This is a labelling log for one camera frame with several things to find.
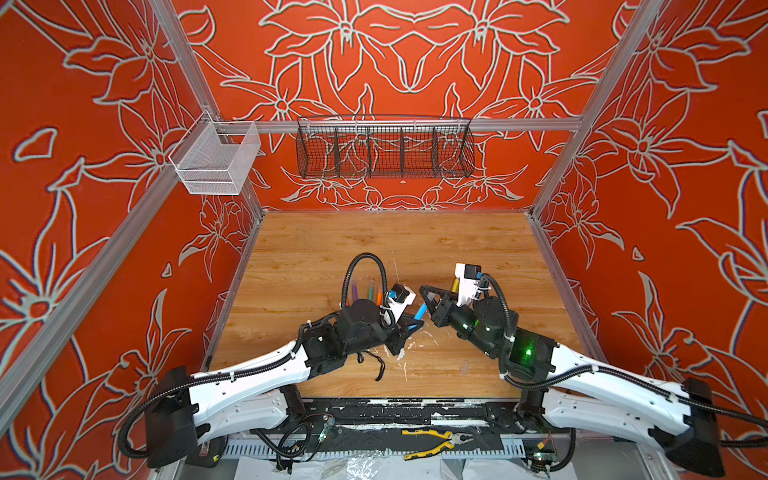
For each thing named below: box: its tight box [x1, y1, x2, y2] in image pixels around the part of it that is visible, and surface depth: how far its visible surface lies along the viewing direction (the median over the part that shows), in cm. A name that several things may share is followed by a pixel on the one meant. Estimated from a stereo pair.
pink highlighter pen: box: [342, 270, 351, 307], surface depth 53 cm
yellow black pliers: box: [401, 429, 475, 460], surface depth 71 cm
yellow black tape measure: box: [185, 435, 229, 468], surface depth 68 cm
